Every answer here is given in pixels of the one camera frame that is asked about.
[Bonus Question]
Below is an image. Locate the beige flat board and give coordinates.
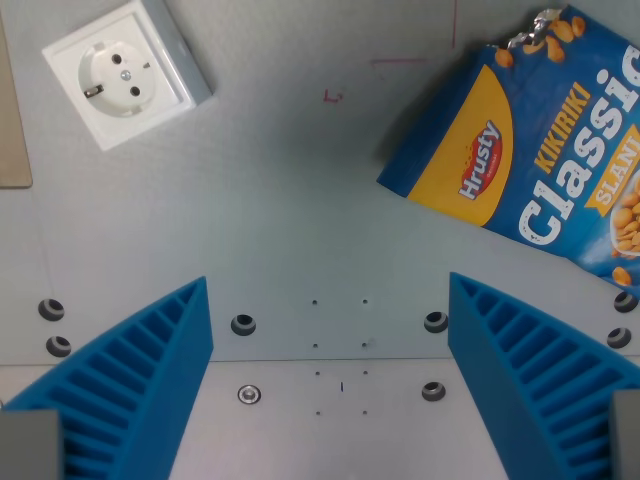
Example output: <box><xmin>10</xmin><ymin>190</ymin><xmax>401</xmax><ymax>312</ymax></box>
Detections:
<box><xmin>0</xmin><ymin>14</ymin><xmax>34</xmax><ymax>190</ymax></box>

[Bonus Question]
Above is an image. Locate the white wall power socket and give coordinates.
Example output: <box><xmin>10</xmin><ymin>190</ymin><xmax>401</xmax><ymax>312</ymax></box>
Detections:
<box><xmin>41</xmin><ymin>0</ymin><xmax>217</xmax><ymax>152</ymax></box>

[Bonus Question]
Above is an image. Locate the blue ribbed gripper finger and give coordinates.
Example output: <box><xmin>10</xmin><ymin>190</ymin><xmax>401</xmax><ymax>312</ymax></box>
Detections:
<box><xmin>0</xmin><ymin>275</ymin><xmax>215</xmax><ymax>480</ymax></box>
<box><xmin>447</xmin><ymin>271</ymin><xmax>640</xmax><ymax>480</ymax></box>

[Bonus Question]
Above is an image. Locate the blue Hrusty peanut snack bag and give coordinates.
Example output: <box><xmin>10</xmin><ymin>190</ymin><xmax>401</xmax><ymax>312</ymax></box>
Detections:
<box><xmin>376</xmin><ymin>4</ymin><xmax>640</xmax><ymax>293</ymax></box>

